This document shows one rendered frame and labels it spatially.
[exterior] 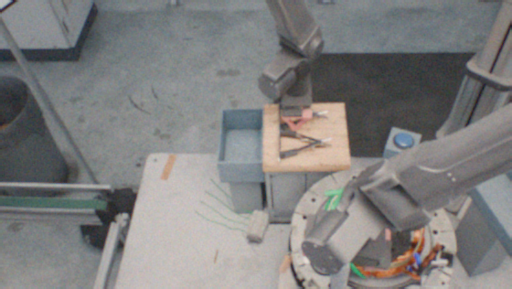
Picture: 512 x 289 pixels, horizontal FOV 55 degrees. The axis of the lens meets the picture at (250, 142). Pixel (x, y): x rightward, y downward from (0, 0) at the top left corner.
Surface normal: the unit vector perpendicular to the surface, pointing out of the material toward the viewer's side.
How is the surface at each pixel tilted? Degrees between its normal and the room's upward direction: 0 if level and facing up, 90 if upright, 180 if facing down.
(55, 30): 90
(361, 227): 32
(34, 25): 90
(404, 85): 0
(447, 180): 75
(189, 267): 0
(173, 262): 0
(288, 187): 90
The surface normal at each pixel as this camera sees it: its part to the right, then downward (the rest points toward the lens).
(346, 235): 0.32, -0.25
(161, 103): -0.07, -0.61
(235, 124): -0.04, 0.79
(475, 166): -0.53, 0.52
